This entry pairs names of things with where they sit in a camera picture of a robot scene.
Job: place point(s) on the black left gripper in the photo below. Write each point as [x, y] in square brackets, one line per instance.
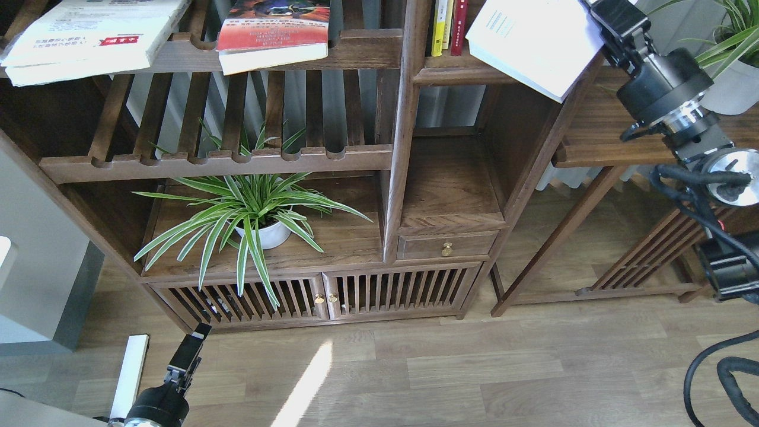
[166, 405]

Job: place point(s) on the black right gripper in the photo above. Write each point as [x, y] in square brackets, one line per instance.
[661, 88]

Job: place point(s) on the pale lilac white book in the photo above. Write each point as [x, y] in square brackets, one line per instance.
[543, 44]

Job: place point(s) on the large white book red stamp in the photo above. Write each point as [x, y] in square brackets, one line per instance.
[79, 39]

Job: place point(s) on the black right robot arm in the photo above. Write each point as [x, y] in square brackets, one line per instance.
[710, 171]

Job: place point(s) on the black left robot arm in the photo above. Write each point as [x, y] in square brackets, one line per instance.
[166, 405]

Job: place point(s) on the potted plant white pot right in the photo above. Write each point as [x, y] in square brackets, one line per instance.
[727, 33]

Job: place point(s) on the white table leg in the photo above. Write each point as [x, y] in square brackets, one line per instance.
[130, 375]

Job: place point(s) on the left slatted cabinet door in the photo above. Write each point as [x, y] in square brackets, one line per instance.
[301, 301]

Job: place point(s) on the slatted cabinet door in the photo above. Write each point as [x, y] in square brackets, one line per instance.
[301, 301]
[397, 293]

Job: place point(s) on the spider plant white pot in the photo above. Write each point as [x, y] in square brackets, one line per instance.
[235, 211]

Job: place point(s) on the wooden side table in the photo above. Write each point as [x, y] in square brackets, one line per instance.
[619, 237]

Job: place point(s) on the right slatted cabinet door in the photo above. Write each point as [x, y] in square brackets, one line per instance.
[397, 293]

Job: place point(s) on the dark red upright book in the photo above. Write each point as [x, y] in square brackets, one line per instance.
[458, 27]

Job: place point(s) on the dark wooden bookshelf cabinet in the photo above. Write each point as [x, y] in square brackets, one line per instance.
[420, 145]

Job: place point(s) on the cream thin upright book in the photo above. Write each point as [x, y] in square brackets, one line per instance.
[448, 25]

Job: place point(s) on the yellow upright book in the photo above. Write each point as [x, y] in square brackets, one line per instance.
[439, 17]

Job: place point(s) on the small drawer brass knob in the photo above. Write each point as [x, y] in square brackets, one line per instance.
[445, 245]

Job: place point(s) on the red orange cover book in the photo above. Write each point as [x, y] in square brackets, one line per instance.
[265, 34]

